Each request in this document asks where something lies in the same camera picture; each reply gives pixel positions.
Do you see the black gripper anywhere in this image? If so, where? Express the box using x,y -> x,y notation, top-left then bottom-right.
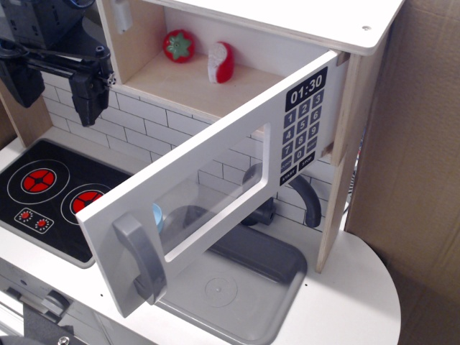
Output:
1,28 -> 115,127

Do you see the white toy microwave door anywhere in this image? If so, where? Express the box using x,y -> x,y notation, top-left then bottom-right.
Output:
77,51 -> 346,316

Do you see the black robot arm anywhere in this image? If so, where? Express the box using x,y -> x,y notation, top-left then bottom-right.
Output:
1,1 -> 114,127

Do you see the white wooden microwave cabinet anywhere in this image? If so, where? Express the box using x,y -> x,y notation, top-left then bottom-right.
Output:
97,1 -> 402,272

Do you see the black toy stove top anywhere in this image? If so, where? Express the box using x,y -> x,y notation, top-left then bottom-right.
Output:
1,139 -> 130,268

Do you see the red toy tomato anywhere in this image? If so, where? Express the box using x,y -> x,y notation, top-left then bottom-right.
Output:
162,29 -> 195,63

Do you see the light blue bowl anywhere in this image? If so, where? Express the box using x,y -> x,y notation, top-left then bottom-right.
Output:
152,203 -> 164,233

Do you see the red white toy cheese wedge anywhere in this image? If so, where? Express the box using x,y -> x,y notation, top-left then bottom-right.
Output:
208,42 -> 234,83

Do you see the grey oven knob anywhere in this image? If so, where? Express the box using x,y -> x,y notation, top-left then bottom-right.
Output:
41,290 -> 70,316

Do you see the dark grey toy faucet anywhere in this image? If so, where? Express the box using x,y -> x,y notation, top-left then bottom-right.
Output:
241,162 -> 321,228

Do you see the grey toy sink basin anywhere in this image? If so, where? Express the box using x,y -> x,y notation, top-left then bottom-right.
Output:
157,225 -> 308,344

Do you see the brown cardboard box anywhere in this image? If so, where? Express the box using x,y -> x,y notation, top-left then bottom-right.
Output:
346,1 -> 459,344

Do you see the grey door handle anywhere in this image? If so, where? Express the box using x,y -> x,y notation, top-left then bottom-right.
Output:
113,213 -> 167,305

